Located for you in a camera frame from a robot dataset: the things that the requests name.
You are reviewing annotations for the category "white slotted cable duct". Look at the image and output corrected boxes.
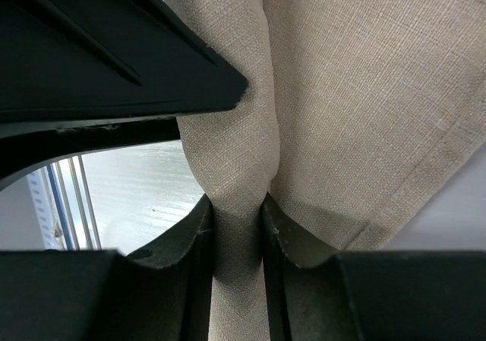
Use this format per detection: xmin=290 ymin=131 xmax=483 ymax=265
xmin=27 ymin=169 xmax=57 ymax=249

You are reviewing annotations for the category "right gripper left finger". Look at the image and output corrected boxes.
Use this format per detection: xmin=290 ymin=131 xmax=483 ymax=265
xmin=1 ymin=197 xmax=213 ymax=340

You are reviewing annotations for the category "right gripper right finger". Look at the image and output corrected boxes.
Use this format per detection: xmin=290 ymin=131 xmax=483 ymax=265
xmin=261 ymin=196 xmax=485 ymax=340

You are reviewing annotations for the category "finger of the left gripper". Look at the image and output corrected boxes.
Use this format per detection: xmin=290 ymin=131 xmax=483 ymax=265
xmin=1 ymin=0 xmax=248 ymax=188

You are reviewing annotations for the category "beige cloth napkin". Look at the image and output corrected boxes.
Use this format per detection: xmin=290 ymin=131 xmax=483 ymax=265
xmin=165 ymin=0 xmax=485 ymax=340

